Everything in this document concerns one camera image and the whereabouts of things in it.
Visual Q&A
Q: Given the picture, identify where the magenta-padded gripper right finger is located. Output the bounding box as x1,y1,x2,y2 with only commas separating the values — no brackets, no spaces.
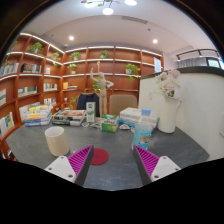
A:
132,145,182,186

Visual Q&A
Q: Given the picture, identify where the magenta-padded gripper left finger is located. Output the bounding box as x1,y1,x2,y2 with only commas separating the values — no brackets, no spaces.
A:
44,144,95,187

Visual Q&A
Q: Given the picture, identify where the clear blue-capped water bottle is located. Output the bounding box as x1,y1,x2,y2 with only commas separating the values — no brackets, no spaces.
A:
132,108,158,151

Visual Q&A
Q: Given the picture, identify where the cream ribbed cup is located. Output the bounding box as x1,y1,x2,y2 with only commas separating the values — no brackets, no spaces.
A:
44,126,70,158

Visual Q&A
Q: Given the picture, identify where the flat round red coaster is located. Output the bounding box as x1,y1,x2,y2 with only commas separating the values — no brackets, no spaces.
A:
89,147,110,166

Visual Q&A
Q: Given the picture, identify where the white pitcher vase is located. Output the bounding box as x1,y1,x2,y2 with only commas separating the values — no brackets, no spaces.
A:
157,96,182,134

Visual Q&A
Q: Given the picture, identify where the colourful book stack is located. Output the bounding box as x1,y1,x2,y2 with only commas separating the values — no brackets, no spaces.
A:
18,103,54,128

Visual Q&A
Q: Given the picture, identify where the white book stack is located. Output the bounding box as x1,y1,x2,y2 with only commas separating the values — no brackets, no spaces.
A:
118,106,159,129

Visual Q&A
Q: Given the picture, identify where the tall green white carton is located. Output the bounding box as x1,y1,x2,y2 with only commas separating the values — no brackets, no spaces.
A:
85,101,97,124

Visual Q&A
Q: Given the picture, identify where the green and white box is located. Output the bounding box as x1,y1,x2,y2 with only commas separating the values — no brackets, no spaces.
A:
100,114,120,133

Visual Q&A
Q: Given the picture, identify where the dark blue chair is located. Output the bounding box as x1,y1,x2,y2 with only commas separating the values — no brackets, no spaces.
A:
75,92,101,118

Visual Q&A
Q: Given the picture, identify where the white partition with dark top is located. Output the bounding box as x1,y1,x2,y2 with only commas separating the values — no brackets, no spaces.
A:
138,65,224,161

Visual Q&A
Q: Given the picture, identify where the beige chair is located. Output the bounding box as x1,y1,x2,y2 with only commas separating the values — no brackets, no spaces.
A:
109,94,139,117

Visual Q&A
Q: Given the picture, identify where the pink and white flower bouquet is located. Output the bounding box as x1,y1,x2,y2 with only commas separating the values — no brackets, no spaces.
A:
153,69,183,99

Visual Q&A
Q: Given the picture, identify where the wooden shelf unit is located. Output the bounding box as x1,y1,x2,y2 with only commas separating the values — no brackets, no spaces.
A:
0,32,164,161

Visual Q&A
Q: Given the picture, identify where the dark metal railing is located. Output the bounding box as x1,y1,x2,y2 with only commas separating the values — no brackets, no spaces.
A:
175,48,221,62

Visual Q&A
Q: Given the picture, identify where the ceiling air vent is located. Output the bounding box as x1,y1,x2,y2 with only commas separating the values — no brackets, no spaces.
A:
121,15,148,25

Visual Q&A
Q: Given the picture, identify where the round-bulb chandelier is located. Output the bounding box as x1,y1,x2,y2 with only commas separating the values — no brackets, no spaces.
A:
79,0,138,16

